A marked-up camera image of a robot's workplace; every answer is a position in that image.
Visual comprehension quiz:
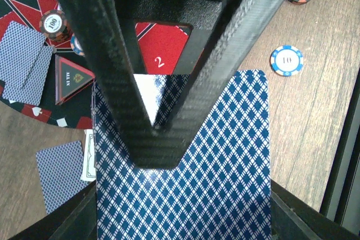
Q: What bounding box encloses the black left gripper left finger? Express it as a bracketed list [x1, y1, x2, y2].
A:
[11, 182, 97, 239]

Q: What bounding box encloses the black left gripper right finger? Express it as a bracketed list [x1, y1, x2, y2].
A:
[271, 181, 359, 239]

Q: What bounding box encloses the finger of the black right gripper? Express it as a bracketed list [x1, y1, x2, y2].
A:
[58, 0, 283, 169]

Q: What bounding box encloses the blue backed card deck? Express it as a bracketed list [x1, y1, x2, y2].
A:
[92, 70, 271, 239]

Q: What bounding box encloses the orange blue 10 chip stack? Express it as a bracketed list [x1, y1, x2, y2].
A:
[270, 45, 304, 76]

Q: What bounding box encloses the dealt card seat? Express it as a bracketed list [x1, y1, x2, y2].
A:
[1, 21, 46, 88]

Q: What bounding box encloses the white card box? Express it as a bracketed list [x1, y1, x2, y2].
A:
[81, 129, 96, 182]

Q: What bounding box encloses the loose card on table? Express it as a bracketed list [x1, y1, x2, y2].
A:
[35, 141, 89, 214]

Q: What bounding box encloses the round red black poker mat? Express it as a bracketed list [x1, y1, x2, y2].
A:
[1, 0, 191, 129]

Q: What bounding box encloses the triangular all in marker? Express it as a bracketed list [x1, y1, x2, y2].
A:
[55, 55, 95, 105]

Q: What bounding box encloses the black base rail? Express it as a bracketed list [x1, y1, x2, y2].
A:
[320, 77, 359, 231]

